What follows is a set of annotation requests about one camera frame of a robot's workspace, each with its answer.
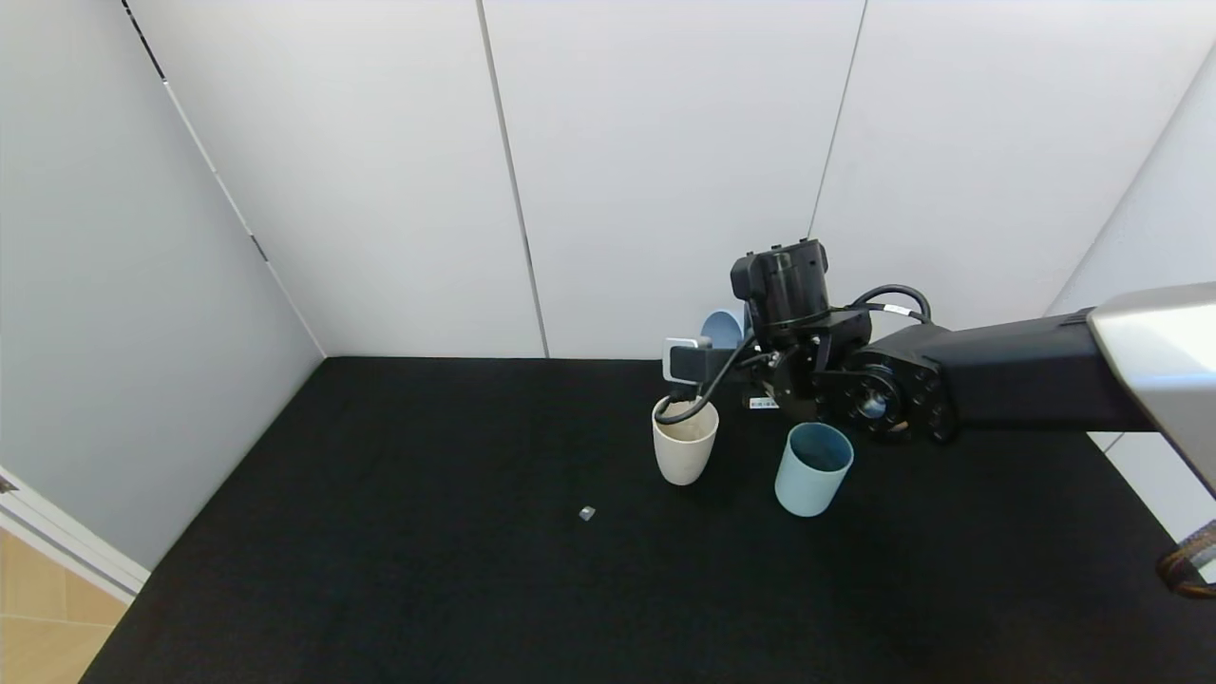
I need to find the light blue plastic cup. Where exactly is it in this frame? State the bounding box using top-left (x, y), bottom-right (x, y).
top-left (700, 308), bottom-right (753, 352)

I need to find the beige plastic cup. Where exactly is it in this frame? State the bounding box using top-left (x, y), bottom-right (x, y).
top-left (652, 392), bottom-right (720, 486)

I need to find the teal plastic cup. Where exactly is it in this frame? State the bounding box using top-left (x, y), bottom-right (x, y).
top-left (774, 422), bottom-right (854, 518)

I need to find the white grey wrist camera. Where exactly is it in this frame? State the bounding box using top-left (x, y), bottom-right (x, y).
top-left (662, 336), bottom-right (715, 387)

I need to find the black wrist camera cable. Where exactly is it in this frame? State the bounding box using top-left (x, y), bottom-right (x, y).
top-left (654, 331), bottom-right (763, 426)

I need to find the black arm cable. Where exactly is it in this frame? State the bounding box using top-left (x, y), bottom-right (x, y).
top-left (848, 283), bottom-right (935, 326)

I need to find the white door frame trim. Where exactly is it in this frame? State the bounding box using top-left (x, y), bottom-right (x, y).
top-left (0, 465), bottom-right (153, 605)

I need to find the braided brown cable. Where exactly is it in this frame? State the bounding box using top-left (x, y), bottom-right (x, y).
top-left (1155, 520), bottom-right (1216, 600)

